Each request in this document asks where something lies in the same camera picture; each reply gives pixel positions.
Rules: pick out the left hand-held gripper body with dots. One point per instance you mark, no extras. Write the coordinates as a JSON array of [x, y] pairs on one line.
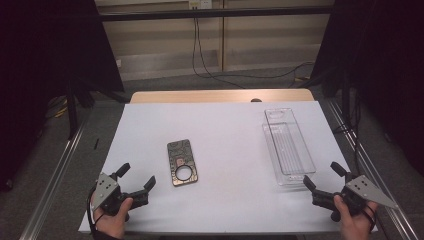
[[106, 188]]

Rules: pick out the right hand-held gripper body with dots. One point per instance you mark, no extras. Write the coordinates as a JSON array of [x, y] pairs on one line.
[[365, 190]]

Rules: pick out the person's left hand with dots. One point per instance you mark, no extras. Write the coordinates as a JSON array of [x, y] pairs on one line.
[[111, 223]]

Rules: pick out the person's right hand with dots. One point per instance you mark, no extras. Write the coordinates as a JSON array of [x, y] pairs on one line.
[[356, 226]]

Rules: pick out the small black floor object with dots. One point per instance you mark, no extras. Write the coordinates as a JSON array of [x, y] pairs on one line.
[[96, 144]]

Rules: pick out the clear plastic packaging box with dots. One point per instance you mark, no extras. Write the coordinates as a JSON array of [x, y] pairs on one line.
[[288, 146]]

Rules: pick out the black metal stand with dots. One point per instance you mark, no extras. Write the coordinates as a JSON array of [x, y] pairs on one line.
[[346, 100], [71, 113]]

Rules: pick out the white table mat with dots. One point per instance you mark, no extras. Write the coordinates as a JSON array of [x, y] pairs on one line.
[[226, 133]]

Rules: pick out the wooden table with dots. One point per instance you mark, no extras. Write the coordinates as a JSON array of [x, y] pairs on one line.
[[200, 96]]

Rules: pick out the black curtain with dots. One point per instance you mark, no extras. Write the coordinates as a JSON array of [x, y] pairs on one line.
[[383, 66], [40, 66]]

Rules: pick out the black horizontal bar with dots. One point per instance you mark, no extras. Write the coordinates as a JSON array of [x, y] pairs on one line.
[[213, 13]]

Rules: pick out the metal floor rail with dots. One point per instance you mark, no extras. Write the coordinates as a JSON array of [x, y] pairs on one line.
[[50, 190], [373, 166]]

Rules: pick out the white wall socket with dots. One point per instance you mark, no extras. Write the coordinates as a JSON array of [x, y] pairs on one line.
[[200, 4]]

